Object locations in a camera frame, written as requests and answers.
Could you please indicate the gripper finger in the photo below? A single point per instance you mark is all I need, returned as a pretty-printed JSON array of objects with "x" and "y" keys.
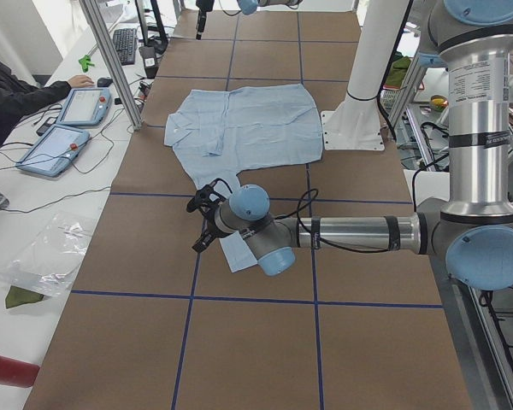
[
  {"x": 202, "y": 17},
  {"x": 204, "y": 241}
]

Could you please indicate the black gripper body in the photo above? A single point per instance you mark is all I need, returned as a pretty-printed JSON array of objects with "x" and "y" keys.
[
  {"x": 209, "y": 224},
  {"x": 201, "y": 18}
]

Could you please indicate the light blue button shirt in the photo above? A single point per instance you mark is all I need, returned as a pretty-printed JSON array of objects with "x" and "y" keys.
[{"x": 219, "y": 134}]

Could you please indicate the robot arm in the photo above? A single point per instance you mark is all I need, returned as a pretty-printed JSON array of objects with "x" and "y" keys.
[
  {"x": 471, "y": 231},
  {"x": 246, "y": 7}
]

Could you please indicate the black keyboard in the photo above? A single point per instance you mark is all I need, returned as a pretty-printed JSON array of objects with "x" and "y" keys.
[{"x": 125, "y": 42}]

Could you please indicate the black computer mouse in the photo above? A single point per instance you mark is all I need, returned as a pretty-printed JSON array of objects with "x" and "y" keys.
[{"x": 104, "y": 82}]

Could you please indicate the green clamp tool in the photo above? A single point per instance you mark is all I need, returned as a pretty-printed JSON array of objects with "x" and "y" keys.
[{"x": 85, "y": 63}]

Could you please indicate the upper blue teach pendant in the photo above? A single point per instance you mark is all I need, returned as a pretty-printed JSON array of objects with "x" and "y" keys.
[{"x": 85, "y": 107}]

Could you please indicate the blue teach pendant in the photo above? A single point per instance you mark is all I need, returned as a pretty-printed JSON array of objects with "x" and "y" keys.
[
  {"x": 54, "y": 151},
  {"x": 85, "y": 107}
]

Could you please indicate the clear plastic bag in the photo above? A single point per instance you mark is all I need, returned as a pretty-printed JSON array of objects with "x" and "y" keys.
[{"x": 49, "y": 264}]

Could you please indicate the lower blue teach pendant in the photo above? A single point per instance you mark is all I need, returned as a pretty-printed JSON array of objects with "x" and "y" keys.
[{"x": 54, "y": 151}]

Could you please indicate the olive green cloth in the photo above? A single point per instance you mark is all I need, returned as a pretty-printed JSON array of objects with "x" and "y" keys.
[{"x": 18, "y": 296}]

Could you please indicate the person in black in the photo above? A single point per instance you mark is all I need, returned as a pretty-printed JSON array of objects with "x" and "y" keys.
[{"x": 19, "y": 99}]

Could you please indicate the red bottle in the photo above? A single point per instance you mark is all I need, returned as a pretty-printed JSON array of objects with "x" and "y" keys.
[{"x": 17, "y": 373}]

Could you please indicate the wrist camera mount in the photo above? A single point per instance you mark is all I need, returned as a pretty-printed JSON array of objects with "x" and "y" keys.
[{"x": 208, "y": 198}]

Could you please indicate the aluminium frame post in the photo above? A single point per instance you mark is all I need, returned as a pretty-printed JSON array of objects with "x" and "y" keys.
[{"x": 101, "y": 34}]

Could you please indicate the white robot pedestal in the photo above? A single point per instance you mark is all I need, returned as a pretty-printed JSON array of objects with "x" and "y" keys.
[{"x": 355, "y": 123}]

